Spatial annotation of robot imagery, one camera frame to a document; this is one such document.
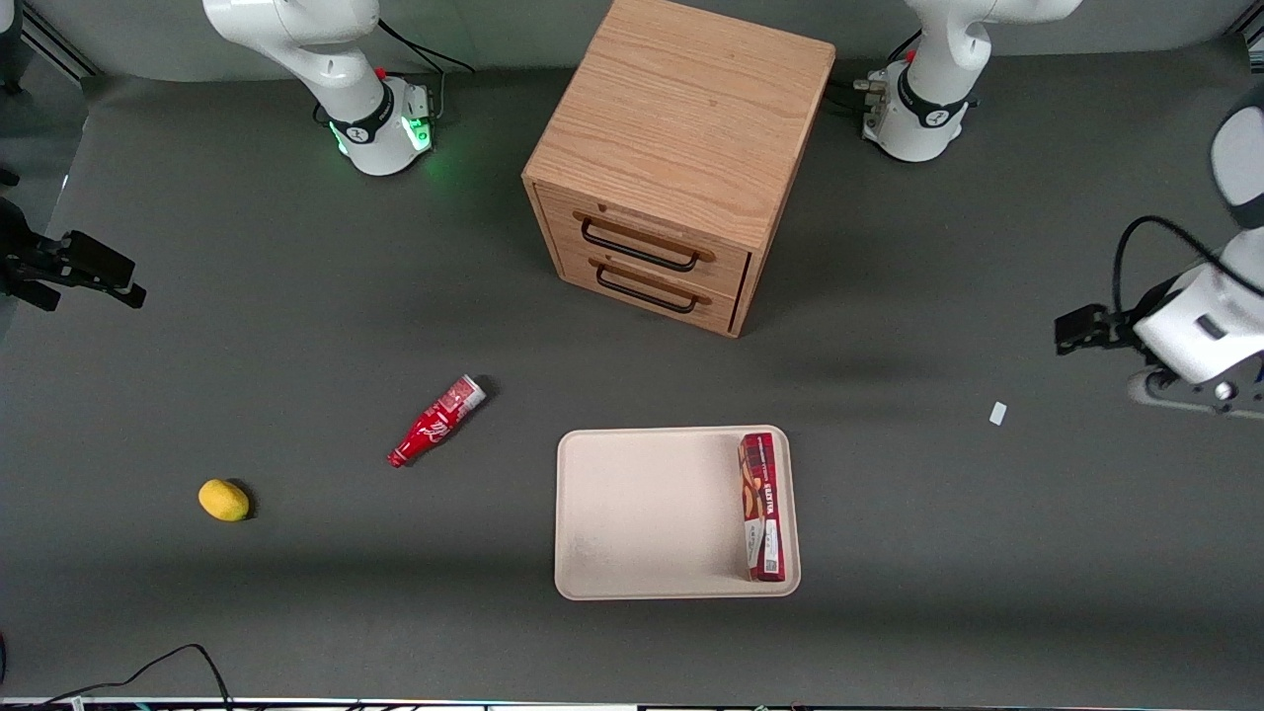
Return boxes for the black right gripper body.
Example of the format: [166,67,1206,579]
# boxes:
[0,197,64,297]

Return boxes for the red cookie box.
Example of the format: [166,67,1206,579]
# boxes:
[738,433,787,583]

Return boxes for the white rectangular tray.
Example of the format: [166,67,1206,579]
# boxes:
[554,425,802,601]

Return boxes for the yellow lemon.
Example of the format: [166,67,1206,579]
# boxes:
[198,479,251,522]

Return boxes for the red cola bottle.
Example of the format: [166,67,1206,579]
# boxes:
[387,374,488,469]

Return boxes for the wooden drawer cabinet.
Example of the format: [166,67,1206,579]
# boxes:
[521,0,836,340]

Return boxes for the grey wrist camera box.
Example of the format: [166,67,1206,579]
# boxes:
[1129,367,1264,419]

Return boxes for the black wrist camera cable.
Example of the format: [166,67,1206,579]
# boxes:
[1113,215,1235,317]

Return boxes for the black looped cable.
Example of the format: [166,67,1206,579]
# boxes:
[30,644,234,711]

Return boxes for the black arm base cable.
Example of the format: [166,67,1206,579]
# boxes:
[375,18,477,124]

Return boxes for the black metal drawer handle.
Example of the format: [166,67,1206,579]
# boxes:
[581,219,703,274]
[595,265,699,316]

